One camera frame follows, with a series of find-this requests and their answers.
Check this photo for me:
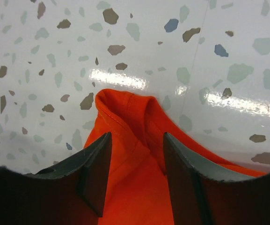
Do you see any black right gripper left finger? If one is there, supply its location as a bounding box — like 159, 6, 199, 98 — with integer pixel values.
0, 133, 112, 225

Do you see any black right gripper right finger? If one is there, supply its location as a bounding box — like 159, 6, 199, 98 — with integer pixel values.
163, 133, 270, 225

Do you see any orange t-shirt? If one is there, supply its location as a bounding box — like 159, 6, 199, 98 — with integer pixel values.
86, 89, 263, 225

